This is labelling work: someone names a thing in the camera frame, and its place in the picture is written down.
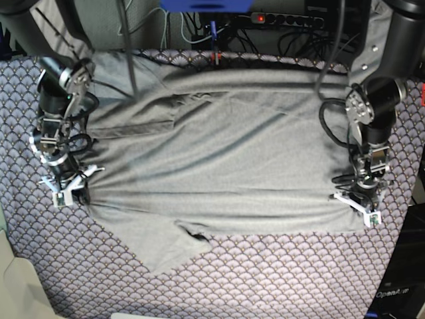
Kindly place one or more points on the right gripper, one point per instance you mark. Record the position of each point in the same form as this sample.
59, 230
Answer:
63, 191

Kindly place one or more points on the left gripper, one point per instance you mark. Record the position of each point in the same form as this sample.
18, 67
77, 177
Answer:
363, 196

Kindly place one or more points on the grey T-shirt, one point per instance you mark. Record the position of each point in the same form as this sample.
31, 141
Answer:
231, 151

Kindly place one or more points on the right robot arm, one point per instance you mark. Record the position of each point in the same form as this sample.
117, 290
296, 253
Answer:
52, 32

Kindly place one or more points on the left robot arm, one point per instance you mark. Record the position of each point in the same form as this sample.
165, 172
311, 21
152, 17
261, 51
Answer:
370, 107

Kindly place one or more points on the fan-patterned tablecloth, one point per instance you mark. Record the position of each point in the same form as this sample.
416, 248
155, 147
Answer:
87, 272

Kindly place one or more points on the black OpenArm box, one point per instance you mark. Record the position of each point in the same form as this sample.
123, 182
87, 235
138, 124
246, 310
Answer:
401, 292

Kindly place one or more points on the beige chair at corner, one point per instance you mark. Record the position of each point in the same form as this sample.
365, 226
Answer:
22, 295

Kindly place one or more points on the red clamp pad right edge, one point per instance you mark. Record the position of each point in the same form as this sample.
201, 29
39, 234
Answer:
423, 95

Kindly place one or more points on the blue clamp at left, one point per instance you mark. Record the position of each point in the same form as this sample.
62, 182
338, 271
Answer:
6, 52

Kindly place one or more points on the orange-tipped table clamp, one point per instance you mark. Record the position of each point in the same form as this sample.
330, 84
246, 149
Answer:
214, 43

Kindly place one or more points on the black power strip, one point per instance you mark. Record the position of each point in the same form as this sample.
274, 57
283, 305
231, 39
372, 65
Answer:
287, 20

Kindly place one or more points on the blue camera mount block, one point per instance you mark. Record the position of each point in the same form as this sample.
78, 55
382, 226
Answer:
207, 6

